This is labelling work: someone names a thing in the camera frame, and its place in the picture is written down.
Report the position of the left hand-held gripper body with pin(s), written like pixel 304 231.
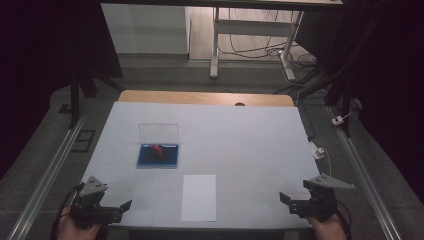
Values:
pixel 90 210

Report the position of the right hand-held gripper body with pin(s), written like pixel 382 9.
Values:
pixel 316 200

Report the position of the blue ink pad case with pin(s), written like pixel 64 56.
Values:
pixel 157 156

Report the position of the red stamp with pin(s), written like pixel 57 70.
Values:
pixel 157 151

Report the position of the person's left hand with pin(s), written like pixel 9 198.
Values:
pixel 71 231

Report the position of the person's right hand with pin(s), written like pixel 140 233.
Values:
pixel 326 230

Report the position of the white power adapter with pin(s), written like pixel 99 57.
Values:
pixel 317 151

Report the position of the white paper sheet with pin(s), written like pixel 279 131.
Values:
pixel 198 198

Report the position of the white plug adapter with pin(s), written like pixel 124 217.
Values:
pixel 337 120

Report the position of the black metal stand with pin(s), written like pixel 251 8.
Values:
pixel 336 83
pixel 75 96

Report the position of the dark curtain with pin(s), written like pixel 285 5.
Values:
pixel 396 83
pixel 40 66

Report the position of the white cabinet panel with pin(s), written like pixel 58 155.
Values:
pixel 143 28

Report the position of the aluminium rail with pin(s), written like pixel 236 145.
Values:
pixel 363 173
pixel 50 170

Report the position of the white desk frame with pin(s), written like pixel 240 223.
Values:
pixel 253 28

